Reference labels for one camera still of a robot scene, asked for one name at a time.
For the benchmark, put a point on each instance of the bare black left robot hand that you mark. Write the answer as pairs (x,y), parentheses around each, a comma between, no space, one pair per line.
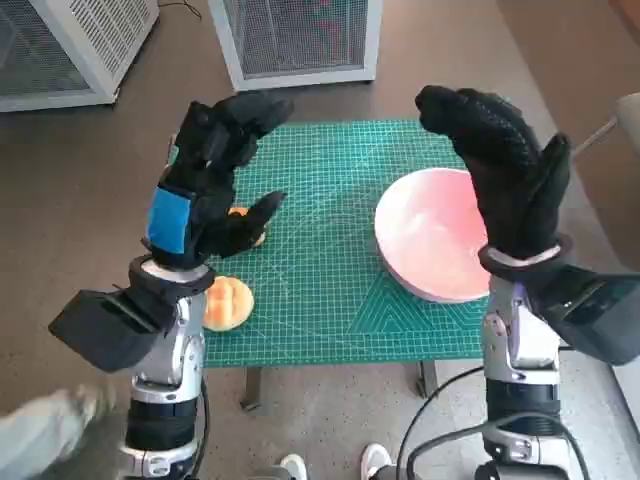
(210,150)

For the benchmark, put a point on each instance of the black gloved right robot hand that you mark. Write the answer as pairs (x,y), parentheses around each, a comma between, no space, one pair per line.
(505,165)

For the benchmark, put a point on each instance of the long toy bread loaf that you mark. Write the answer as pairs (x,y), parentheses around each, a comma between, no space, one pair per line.
(237,212)

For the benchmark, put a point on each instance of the pink bowl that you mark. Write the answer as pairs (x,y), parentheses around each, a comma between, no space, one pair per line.
(425,240)

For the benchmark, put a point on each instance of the round toy bread bun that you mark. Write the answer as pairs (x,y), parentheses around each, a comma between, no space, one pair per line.
(230,305)

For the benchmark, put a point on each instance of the green cutting mat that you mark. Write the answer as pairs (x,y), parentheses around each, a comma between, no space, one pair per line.
(320,200)

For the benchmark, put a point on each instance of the grey chair with metal legs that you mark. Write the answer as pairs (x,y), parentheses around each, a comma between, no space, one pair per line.
(631,175)

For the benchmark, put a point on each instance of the white cabinet with mesh panel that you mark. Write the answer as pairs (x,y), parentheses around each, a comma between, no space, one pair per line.
(300,40)

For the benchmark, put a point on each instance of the white cabinet with perforated side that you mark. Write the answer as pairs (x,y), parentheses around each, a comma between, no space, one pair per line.
(50,50)

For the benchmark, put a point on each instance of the grey metal table leg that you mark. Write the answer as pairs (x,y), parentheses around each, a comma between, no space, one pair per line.
(427,380)
(251,390)

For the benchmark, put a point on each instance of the white flat panel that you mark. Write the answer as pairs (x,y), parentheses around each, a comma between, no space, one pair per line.
(627,410)

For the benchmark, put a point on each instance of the white shoe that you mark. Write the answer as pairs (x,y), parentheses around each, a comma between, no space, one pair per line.
(375,460)
(295,467)

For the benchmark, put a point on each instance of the person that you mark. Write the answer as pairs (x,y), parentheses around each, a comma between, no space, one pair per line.
(40,435)

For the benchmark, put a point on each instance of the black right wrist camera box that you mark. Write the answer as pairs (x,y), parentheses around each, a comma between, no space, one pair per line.
(590,310)

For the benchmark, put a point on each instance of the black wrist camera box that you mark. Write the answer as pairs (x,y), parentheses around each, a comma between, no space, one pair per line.
(590,310)
(100,330)

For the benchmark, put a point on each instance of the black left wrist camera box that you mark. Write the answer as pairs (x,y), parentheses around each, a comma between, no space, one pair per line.
(100,330)

